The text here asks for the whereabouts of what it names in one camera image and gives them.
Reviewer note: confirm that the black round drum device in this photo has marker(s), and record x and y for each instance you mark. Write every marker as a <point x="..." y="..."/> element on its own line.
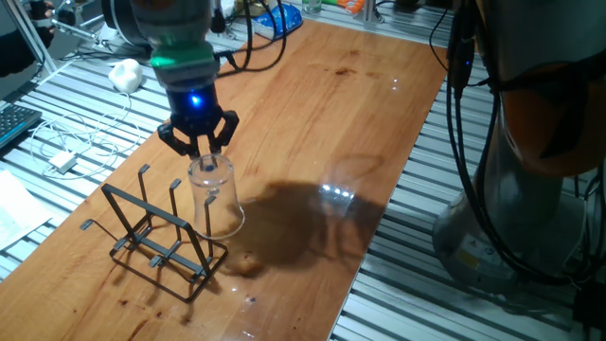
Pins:
<point x="120" y="21"/>

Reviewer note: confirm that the operator hand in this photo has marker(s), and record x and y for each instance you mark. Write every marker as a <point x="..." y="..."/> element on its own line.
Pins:
<point x="41" y="14"/>

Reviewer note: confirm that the white charger adapter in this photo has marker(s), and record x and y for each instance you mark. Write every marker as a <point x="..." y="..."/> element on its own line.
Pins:
<point x="62" y="162"/>

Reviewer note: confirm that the metal handheld controller device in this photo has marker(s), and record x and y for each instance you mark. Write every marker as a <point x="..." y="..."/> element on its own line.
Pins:
<point x="76" y="23"/>

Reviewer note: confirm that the white paper sheet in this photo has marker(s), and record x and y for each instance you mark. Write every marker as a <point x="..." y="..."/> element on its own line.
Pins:
<point x="19" y="208"/>

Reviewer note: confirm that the white lumpy plastic object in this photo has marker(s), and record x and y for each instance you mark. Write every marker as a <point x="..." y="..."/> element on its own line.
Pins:
<point x="125" y="76"/>

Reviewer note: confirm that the wooden board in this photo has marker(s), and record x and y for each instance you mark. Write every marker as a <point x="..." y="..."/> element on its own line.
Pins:
<point x="303" y="118"/>

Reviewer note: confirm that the clear glass bottle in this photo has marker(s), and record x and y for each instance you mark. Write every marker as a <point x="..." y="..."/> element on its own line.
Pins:
<point x="311" y="5"/>

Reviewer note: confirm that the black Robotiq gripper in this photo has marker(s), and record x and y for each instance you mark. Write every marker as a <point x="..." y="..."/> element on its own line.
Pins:
<point x="195" y="111"/>

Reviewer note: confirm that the blue tissue pack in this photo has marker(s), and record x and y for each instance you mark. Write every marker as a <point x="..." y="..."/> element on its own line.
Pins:
<point x="291" y="16"/>

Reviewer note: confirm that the slanted aluminium frame beam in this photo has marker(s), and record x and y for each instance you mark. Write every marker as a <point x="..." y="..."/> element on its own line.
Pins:
<point x="28" y="33"/>

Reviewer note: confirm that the person forearm black sleeve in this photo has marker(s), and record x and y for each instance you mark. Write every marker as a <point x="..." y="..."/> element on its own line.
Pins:
<point x="16" y="57"/>

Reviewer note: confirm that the orange green plastic item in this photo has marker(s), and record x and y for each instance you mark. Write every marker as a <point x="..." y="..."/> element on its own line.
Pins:
<point x="350" y="5"/>

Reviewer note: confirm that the black computer keyboard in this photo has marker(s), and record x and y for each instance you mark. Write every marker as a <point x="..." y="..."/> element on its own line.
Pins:
<point x="14" y="123"/>

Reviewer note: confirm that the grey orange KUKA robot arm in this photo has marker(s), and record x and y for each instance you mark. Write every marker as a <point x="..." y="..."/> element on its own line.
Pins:
<point x="180" y="28"/>

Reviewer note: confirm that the upright aluminium post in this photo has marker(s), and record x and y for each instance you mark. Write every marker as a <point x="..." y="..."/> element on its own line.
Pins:
<point x="370" y="12"/>

